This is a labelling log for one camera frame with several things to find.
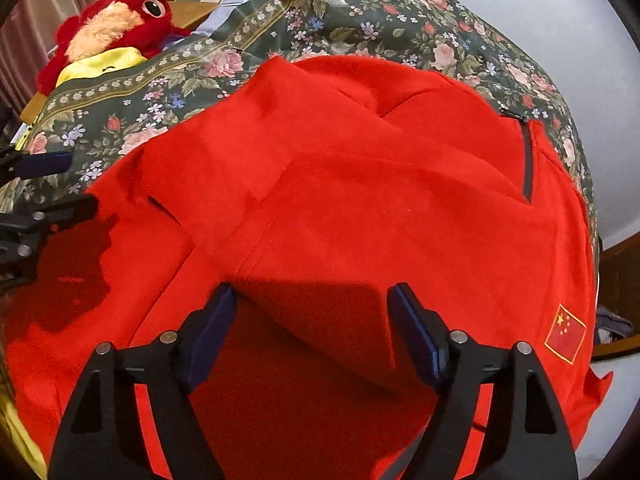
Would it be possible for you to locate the red zip jacket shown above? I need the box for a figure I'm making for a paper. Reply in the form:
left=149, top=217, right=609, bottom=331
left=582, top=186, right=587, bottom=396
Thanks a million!
left=6, top=55, right=611, bottom=479

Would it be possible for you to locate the striped pink curtain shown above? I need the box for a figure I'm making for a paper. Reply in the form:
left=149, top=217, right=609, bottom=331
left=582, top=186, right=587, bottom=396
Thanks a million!
left=1, top=0, right=96, bottom=114

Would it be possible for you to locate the red plush bird toy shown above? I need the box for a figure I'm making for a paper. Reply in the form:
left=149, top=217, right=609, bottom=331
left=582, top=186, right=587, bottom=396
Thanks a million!
left=37, top=0, right=189, bottom=96

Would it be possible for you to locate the brown wooden door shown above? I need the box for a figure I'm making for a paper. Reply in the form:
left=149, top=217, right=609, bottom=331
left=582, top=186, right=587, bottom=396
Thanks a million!
left=592, top=233, right=639, bottom=362

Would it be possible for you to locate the brown cardboard board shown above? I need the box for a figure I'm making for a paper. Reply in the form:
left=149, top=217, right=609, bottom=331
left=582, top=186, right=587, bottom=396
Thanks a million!
left=169, top=0, right=219, bottom=30

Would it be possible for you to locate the grey striped cloth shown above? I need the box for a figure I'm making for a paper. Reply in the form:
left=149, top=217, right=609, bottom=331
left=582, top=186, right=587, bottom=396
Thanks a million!
left=193, top=0, right=250, bottom=36

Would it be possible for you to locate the green floral bedspread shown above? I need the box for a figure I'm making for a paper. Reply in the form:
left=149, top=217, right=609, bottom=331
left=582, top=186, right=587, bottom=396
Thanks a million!
left=0, top=0, right=601, bottom=261

